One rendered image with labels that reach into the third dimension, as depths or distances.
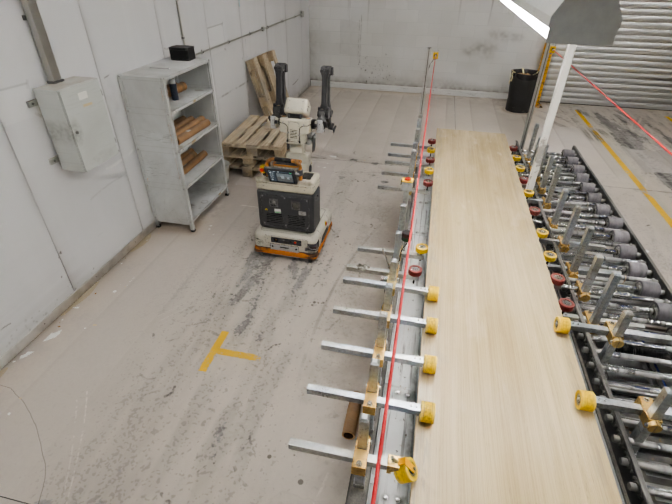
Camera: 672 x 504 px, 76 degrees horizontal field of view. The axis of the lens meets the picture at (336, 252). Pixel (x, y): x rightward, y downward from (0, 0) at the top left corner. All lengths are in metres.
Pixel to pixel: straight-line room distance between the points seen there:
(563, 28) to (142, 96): 3.81
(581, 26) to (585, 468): 1.51
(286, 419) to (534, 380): 1.54
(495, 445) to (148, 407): 2.18
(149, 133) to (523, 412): 3.79
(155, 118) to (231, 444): 2.89
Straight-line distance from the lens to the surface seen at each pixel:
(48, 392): 3.58
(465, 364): 2.11
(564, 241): 3.25
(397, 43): 9.96
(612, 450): 2.34
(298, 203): 3.88
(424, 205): 3.90
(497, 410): 1.99
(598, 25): 0.99
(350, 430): 2.80
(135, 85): 4.39
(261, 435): 2.90
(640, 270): 3.30
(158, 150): 4.51
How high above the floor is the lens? 2.43
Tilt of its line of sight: 35 degrees down
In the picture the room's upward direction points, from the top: 1 degrees clockwise
